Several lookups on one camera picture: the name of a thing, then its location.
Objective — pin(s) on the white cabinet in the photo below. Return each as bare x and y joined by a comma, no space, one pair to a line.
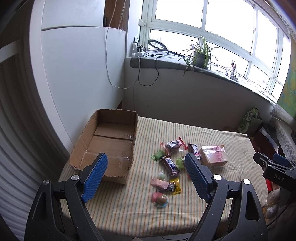
75,65

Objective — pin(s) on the clear wrapped green candy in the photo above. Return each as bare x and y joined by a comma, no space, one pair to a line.
162,176

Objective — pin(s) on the Snickers bar near box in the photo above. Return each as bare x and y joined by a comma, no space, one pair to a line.
170,166

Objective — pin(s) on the open cardboard box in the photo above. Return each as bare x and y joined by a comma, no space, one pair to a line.
112,132

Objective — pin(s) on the Snickers bar far right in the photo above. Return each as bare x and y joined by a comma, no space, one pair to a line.
192,148

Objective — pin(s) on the white power strip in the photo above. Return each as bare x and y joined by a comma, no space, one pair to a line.
137,50

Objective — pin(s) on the small figurine on sill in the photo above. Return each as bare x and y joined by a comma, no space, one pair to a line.
231,72

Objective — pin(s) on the packaged sliced bread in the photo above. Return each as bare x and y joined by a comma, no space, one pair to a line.
213,156

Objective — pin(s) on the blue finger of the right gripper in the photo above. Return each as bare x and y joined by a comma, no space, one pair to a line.
262,160
281,160

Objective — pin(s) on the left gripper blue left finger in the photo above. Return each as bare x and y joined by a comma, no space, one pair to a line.
92,175

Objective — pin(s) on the green gift bag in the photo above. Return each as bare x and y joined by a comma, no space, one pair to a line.
251,122

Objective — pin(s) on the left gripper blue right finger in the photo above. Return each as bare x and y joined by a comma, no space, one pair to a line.
200,177

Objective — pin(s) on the potted spider plant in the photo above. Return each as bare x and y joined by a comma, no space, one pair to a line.
200,55

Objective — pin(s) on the black ring light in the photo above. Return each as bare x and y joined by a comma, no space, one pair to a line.
159,47

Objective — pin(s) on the black patterned candy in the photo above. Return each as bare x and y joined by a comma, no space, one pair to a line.
171,187

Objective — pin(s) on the white gloved right hand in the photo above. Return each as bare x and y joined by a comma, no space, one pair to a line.
271,206

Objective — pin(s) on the red dates snack bag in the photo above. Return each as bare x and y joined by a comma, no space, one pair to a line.
174,146

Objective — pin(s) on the window frame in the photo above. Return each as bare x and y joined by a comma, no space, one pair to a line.
249,35

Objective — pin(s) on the pink candy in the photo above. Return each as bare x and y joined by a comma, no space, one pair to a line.
160,184

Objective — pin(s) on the yellow wrapped candy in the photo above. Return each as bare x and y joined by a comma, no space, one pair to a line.
176,182

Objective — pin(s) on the chocolate egg candy pack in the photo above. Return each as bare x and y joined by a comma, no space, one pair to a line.
159,199

